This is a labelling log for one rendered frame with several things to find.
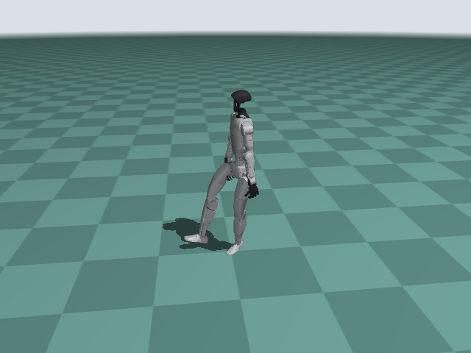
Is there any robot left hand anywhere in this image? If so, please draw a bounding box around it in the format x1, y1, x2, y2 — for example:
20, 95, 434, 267
245, 180, 259, 199

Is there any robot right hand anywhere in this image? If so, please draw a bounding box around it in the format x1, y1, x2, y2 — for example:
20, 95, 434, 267
224, 158, 235, 181

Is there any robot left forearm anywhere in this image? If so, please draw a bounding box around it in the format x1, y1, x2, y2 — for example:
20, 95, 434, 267
245, 153, 256, 185

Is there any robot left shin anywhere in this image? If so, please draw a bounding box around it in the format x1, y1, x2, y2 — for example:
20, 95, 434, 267
233, 212, 247, 245

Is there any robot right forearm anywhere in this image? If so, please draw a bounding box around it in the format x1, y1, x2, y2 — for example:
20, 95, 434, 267
225, 140, 234, 163

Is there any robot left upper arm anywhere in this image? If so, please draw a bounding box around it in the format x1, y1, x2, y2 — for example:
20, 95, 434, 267
241, 122, 254, 161

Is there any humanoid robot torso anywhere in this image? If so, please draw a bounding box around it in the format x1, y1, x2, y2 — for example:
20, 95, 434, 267
230, 112, 253, 179

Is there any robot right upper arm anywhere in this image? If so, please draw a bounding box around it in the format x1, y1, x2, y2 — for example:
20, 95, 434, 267
228, 113, 235, 143

